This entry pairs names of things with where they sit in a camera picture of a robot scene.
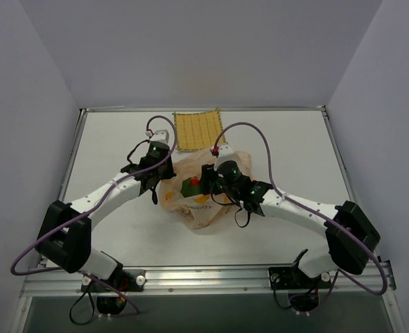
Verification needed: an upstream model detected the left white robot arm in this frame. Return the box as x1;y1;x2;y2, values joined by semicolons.
34;131;175;291

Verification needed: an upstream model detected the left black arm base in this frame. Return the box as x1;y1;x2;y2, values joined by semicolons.
82;268;146;318

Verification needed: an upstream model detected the yellow woven mat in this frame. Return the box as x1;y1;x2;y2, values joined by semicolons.
173;108;223;153

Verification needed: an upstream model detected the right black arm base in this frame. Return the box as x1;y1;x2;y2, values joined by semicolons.
268;249;338;317

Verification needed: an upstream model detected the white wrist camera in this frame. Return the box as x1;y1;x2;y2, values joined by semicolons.
211;144;236;169
145;129;169;144

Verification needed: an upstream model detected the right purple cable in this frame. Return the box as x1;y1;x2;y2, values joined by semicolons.
213;121;389;296

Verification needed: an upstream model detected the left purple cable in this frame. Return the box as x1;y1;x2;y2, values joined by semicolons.
10;116;177;318

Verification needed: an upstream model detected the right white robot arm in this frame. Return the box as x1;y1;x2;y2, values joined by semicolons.
200;160;381;287

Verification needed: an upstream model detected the purple cable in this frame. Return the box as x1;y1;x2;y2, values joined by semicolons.
213;121;389;296
10;116;177;318

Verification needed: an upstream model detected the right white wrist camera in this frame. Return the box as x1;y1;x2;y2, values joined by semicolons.
211;144;236;169

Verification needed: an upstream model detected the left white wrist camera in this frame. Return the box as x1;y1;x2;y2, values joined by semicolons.
145;129;169;144

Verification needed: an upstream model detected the fake strawberry bunch with leaves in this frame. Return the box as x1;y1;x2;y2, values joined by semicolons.
180;177;203;198

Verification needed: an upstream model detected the translucent banana print plastic bag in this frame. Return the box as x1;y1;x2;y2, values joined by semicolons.
158;148;253;232

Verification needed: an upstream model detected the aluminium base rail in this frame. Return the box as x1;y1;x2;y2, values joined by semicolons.
20;262;396;296

